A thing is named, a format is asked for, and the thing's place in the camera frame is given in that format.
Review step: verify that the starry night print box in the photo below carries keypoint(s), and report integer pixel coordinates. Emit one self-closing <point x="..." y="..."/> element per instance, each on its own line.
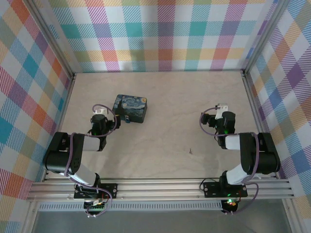
<point x="132" y="106"/>

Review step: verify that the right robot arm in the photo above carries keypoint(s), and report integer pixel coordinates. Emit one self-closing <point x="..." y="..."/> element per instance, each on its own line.
<point x="264" y="155"/>

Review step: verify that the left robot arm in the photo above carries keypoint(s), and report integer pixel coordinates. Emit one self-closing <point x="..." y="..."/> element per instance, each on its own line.
<point x="58" y="155"/>

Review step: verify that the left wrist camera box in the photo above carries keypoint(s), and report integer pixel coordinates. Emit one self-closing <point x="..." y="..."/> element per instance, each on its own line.
<point x="100" y="111"/>

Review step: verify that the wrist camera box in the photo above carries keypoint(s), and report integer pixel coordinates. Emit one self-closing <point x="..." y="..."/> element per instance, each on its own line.
<point x="100" y="111"/>
<point x="221" y="108"/>

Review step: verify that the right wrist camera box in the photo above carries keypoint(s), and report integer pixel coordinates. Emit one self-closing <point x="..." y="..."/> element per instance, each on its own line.
<point x="221" y="108"/>

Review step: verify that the aluminium side rail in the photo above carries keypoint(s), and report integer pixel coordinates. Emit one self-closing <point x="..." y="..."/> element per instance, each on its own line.
<point x="68" y="102"/>
<point x="252" y="106"/>

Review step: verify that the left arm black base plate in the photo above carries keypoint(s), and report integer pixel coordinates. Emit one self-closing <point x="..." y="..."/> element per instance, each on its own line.
<point x="110" y="190"/>

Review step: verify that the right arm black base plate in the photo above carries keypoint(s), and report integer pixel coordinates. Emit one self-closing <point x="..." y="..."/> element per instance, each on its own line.
<point x="211" y="189"/>

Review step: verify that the aluminium mounting rail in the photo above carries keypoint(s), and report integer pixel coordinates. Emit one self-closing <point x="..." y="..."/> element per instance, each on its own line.
<point x="158" y="189"/>

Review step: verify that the aluminium frame post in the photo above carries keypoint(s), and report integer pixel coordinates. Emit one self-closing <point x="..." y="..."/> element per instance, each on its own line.
<point x="52" y="38"/>
<point x="264" y="34"/>

